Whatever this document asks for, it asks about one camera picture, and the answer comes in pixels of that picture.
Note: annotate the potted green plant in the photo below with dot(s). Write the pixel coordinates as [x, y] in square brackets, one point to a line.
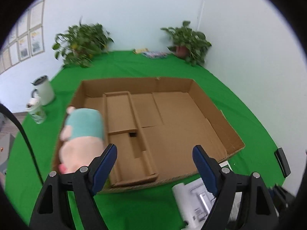
[187, 44]
[80, 43]

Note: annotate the yellow item at back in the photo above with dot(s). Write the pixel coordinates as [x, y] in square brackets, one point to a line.
[140, 51]

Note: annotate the large cardboard box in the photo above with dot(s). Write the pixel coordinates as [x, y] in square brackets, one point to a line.
[175, 115]

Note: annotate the green tablecloth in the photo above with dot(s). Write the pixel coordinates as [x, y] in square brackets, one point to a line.
[153, 208]

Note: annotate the green patterned cup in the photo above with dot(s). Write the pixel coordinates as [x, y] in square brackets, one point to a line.
[35, 110]

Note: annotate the white hair dryer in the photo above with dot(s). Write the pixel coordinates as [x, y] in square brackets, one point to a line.
[184, 206]

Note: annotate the framed certificates on wall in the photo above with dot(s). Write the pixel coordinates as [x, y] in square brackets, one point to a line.
[26, 38]

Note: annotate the right potted green plant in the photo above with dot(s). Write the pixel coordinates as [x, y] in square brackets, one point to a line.
[187, 44]

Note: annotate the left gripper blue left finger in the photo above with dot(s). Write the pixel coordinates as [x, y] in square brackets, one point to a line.
[102, 166]

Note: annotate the colourful packet at back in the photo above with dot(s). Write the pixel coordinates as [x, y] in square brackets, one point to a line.
[154, 54]

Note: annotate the white folding phone stand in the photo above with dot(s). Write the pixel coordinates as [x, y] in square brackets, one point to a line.
[202, 200]

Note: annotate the left potted green plant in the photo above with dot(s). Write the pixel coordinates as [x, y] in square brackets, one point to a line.
[80, 43]

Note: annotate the white mug with lid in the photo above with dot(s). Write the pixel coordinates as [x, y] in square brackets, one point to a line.
[43, 89]

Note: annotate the black device on table edge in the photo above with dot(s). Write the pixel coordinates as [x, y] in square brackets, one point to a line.
[283, 162]

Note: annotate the small narrow cardboard box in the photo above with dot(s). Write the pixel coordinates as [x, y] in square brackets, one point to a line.
[134, 164]

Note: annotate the pink teal plush toy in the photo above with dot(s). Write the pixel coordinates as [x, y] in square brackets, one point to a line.
[82, 139]

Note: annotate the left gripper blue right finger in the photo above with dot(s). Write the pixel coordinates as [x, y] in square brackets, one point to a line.
[207, 168]

